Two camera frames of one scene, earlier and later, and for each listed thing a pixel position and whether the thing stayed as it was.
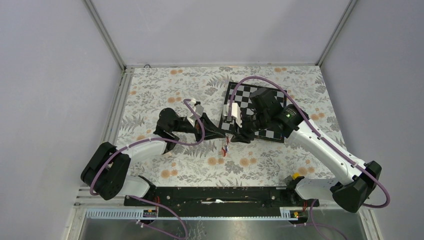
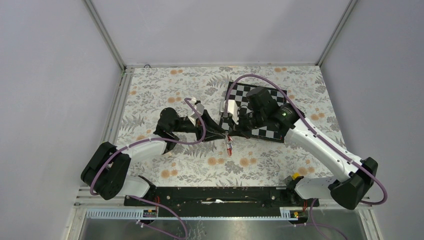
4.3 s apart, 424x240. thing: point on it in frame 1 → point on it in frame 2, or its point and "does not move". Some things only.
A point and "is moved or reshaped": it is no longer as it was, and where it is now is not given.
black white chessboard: (240, 93) does not move
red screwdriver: (223, 150) is moved or reshaped
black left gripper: (211, 131) does not move
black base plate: (219, 199) does not move
